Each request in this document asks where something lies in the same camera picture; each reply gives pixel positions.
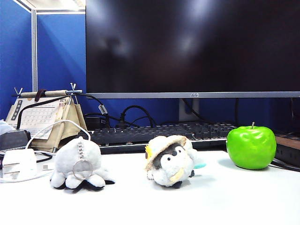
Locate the grey and black octopus plush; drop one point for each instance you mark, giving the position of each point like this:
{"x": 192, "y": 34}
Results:
{"x": 77, "y": 154}

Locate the black keyboard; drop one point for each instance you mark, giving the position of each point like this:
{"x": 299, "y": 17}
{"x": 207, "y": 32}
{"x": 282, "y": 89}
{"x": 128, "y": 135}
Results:
{"x": 164, "y": 131}

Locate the silver monitor stand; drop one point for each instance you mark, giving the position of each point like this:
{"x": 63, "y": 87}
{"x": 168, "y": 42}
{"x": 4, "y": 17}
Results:
{"x": 187, "y": 116}

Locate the penguin plush with straw hat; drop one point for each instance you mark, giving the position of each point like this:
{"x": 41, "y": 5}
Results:
{"x": 172, "y": 164}

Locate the black computer monitor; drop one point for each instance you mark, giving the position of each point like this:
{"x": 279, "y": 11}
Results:
{"x": 187, "y": 47}

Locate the green apple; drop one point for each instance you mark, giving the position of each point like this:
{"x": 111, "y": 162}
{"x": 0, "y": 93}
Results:
{"x": 252, "y": 147}

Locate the desk calendar with canvas stand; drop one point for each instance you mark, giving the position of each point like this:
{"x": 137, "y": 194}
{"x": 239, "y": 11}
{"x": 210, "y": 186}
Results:
{"x": 37, "y": 114}

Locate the dark grey power brick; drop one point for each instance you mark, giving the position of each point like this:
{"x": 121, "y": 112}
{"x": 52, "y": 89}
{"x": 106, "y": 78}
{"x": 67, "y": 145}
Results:
{"x": 14, "y": 140}

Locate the white power adapter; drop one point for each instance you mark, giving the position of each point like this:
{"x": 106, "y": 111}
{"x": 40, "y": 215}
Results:
{"x": 18, "y": 161}

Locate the white fabric bag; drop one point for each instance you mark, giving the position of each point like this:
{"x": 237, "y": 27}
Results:
{"x": 4, "y": 127}

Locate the aluminium partition frame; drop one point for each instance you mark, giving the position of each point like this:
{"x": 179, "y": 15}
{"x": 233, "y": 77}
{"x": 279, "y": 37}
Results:
{"x": 34, "y": 47}

